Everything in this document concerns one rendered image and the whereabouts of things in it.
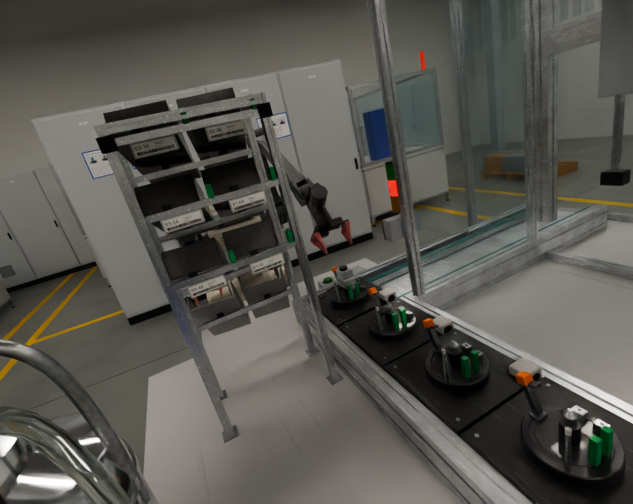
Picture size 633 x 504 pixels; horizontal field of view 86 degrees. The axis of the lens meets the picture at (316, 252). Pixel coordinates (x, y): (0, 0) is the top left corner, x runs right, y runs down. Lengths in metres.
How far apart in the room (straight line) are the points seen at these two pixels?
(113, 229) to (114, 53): 5.33
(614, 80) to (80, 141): 3.94
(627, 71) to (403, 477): 1.39
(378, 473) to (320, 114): 3.90
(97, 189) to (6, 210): 4.71
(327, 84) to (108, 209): 2.77
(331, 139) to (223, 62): 4.94
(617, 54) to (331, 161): 3.23
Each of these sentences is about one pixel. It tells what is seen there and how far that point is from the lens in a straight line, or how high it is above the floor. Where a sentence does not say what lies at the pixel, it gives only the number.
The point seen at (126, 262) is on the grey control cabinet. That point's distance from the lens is 4.20.
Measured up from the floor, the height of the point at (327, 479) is 0.86.
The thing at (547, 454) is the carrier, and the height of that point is 0.99.
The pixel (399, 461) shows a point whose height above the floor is 0.86.
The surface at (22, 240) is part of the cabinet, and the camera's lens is 8.72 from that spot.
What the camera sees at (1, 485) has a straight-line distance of 0.26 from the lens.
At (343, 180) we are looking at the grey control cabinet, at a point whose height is 0.89.
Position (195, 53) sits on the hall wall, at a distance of 8.83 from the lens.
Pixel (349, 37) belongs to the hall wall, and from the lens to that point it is 9.89.
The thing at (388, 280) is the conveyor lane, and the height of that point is 0.92.
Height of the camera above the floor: 1.56
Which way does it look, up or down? 19 degrees down
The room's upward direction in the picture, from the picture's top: 14 degrees counter-clockwise
